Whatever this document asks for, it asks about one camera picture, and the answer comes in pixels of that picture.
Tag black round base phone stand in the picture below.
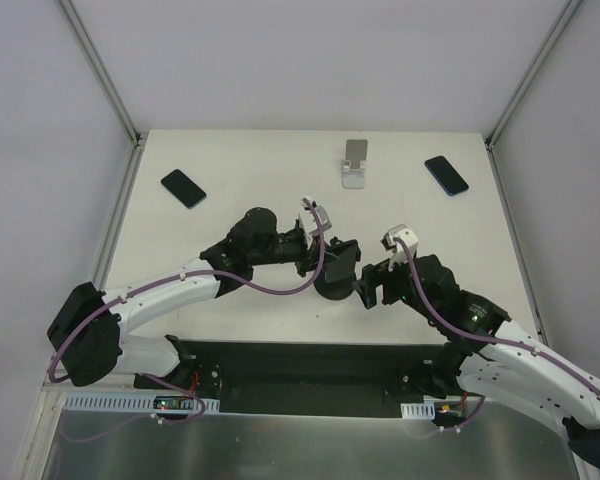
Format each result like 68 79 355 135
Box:
313 264 357 301

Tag blue edged black phone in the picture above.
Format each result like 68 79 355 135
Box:
424 156 469 196

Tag teal edged black phone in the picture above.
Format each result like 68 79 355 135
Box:
160 169 207 209

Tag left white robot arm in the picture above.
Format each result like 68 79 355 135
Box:
47 198 331 389

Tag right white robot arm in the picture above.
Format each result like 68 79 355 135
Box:
354 255 600 469

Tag silver metal phone stand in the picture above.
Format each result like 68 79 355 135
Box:
341 139 368 189

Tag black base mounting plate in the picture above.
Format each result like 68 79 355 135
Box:
163 339 463 418

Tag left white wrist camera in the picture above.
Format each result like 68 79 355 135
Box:
297 197 332 246

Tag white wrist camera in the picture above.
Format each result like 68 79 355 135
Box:
381 224 419 271
297 197 332 246

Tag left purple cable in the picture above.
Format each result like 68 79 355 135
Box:
48 197 329 385

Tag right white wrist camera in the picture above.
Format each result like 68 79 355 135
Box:
381 224 419 271

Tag right white cable duct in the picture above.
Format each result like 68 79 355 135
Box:
400 400 436 421

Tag white cable duct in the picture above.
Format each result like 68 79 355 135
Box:
64 392 220 415
400 400 436 421

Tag left white cable duct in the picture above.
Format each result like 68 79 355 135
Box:
64 392 220 415

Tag left aluminium frame post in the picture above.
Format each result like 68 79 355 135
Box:
56 0 142 146

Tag aluminium frame post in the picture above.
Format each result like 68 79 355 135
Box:
56 0 142 146
485 0 586 151

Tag right aluminium frame post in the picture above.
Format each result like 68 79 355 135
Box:
485 0 586 151

